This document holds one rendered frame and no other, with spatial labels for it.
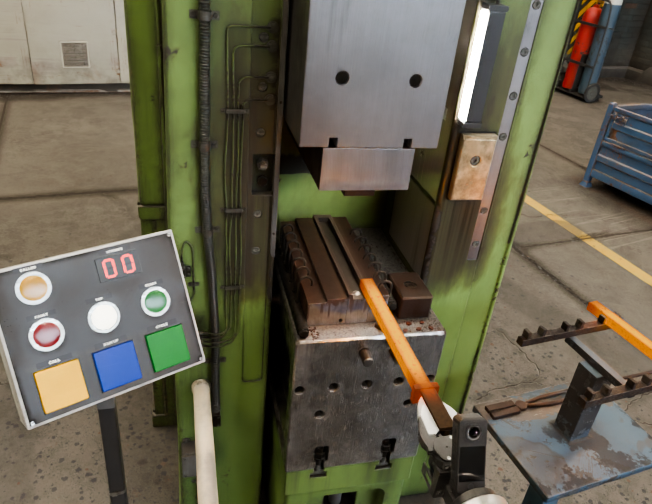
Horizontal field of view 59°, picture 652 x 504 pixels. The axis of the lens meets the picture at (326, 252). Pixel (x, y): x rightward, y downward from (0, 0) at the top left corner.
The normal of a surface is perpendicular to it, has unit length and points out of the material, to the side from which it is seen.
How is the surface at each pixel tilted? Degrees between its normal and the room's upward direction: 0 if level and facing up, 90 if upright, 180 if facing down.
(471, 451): 63
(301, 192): 90
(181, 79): 90
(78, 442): 0
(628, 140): 89
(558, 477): 0
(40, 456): 0
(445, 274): 90
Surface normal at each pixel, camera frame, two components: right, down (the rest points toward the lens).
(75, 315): 0.57, -0.04
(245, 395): 0.22, 0.50
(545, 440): 0.09, -0.86
